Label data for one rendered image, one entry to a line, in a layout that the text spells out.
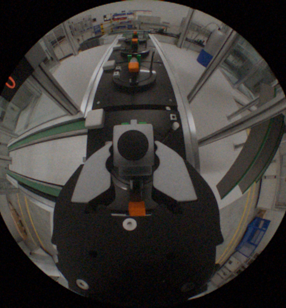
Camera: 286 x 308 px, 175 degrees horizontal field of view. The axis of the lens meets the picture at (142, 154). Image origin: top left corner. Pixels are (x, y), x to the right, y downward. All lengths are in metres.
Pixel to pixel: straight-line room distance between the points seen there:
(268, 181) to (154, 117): 4.00
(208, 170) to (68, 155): 0.52
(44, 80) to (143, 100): 0.25
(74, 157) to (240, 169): 0.44
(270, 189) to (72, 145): 4.25
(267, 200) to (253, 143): 3.94
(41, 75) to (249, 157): 0.42
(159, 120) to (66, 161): 0.31
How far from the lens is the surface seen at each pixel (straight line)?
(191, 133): 0.28
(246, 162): 0.23
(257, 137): 0.23
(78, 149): 0.33
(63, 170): 0.37
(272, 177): 4.00
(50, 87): 0.25
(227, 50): 0.30
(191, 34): 9.15
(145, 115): 0.25
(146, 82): 0.30
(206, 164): 0.42
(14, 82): 0.21
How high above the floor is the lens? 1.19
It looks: 82 degrees down
